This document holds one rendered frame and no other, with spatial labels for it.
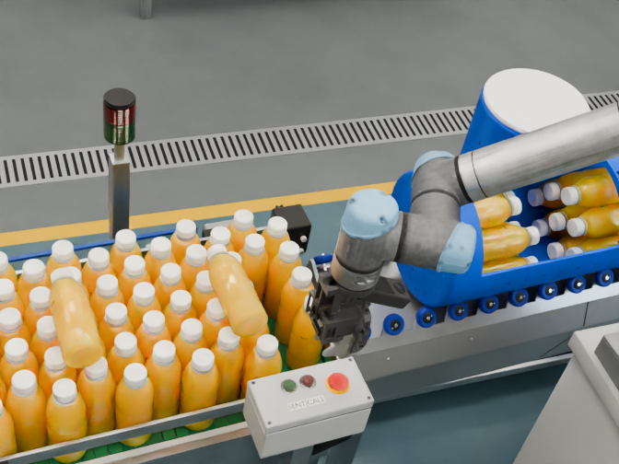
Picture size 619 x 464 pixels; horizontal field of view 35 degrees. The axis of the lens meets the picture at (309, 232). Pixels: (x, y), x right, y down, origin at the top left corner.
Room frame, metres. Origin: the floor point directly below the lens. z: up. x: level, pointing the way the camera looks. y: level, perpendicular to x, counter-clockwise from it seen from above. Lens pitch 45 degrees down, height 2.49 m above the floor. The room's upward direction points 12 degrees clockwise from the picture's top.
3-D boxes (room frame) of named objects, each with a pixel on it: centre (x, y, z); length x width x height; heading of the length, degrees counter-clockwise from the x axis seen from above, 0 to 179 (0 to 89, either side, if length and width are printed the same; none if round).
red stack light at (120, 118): (1.47, 0.42, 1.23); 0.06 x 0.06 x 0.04
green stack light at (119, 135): (1.47, 0.42, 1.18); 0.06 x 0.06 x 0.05
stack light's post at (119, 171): (1.47, 0.42, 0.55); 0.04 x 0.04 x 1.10; 30
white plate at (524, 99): (2.06, -0.50, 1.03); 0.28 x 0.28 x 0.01
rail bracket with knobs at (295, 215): (1.50, 0.04, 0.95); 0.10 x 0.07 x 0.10; 30
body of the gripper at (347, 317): (1.00, -0.07, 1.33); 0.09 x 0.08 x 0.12; 120
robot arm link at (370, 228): (1.01, -0.08, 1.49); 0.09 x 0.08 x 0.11; 91
